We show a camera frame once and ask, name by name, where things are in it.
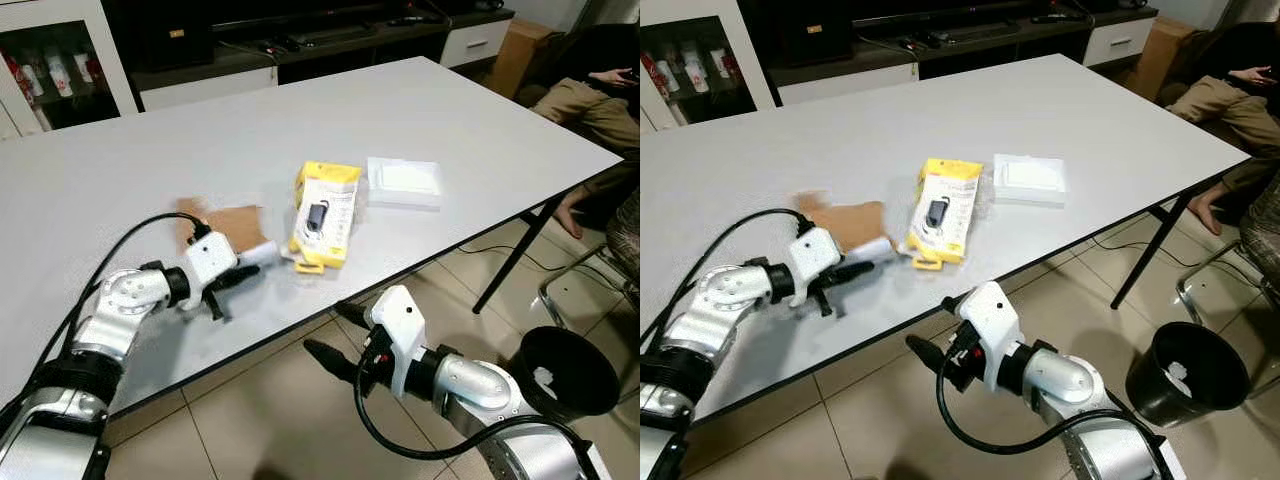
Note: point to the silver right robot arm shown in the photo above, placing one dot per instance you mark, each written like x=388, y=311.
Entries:
x=475, y=385
x=1070, y=382

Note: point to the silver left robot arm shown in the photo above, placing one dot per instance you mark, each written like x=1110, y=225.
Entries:
x=120, y=300
x=722, y=296

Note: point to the white crumpled trash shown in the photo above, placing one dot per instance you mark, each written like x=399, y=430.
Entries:
x=1177, y=374
x=544, y=377

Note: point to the black rubbish bin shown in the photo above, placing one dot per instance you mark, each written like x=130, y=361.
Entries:
x=575, y=385
x=1200, y=395

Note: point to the small white paper scrap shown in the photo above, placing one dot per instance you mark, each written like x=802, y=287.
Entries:
x=262, y=252
x=885, y=248

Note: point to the brown cardboard piece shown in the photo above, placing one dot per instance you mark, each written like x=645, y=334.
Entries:
x=855, y=225
x=238, y=225

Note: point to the yellow retail product box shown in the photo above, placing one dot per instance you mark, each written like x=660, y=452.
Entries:
x=945, y=212
x=325, y=215

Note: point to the wide white drawer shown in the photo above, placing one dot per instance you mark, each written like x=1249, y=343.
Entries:
x=205, y=90

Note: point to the white display cabinet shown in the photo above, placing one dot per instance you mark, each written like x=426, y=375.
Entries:
x=115, y=60
x=755, y=55

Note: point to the black speaker box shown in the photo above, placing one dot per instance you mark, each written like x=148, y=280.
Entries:
x=175, y=35
x=820, y=32

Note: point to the dark television cabinet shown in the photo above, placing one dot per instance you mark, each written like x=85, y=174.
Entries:
x=960, y=42
x=330, y=45

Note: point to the seated person in khaki trousers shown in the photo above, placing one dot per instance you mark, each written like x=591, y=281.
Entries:
x=1235, y=105
x=590, y=110

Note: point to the small white drawer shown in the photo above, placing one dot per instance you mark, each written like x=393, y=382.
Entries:
x=1120, y=40
x=478, y=42

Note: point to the brown cardboard carton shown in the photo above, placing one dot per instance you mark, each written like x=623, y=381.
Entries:
x=518, y=55
x=1158, y=52

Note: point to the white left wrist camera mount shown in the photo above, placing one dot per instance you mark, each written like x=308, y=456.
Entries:
x=815, y=254
x=208, y=258

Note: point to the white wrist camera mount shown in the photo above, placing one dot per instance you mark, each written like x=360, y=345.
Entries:
x=815, y=254
x=992, y=318
x=400, y=325
x=208, y=258

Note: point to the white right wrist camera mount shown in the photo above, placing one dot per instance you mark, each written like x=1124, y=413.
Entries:
x=400, y=325
x=992, y=318

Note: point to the black table leg frame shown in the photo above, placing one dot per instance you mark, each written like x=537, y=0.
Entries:
x=515, y=255
x=1150, y=250

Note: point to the metal frame chair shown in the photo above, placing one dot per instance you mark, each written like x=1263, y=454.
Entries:
x=1262, y=235
x=622, y=240

